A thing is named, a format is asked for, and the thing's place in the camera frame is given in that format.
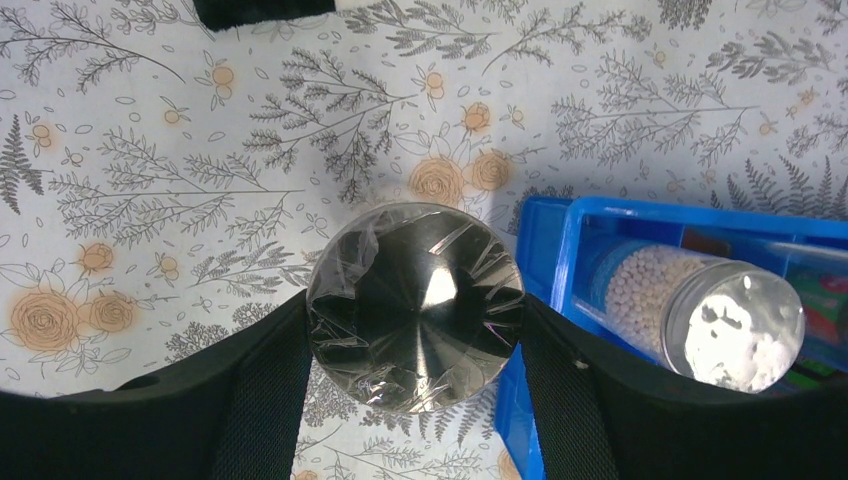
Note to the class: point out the sauce bottle yellow cap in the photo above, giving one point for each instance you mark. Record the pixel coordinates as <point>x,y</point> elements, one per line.
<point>823,357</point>

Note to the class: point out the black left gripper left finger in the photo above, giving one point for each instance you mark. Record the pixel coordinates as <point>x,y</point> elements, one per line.
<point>231,411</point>

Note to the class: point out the floral patterned tablecloth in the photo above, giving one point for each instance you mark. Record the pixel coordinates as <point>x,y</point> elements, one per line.
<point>165,186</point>

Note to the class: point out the blue plastic divided bin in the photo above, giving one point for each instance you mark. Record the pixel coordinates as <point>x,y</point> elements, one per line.
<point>555,233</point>

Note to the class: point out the black and white checkered blanket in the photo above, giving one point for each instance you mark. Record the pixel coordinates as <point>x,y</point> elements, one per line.
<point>219,15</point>

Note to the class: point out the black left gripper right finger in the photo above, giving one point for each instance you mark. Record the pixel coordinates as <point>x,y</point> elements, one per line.
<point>604,413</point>

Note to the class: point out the clear jar with steel lid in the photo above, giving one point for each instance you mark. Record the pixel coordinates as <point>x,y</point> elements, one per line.
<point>414,307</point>

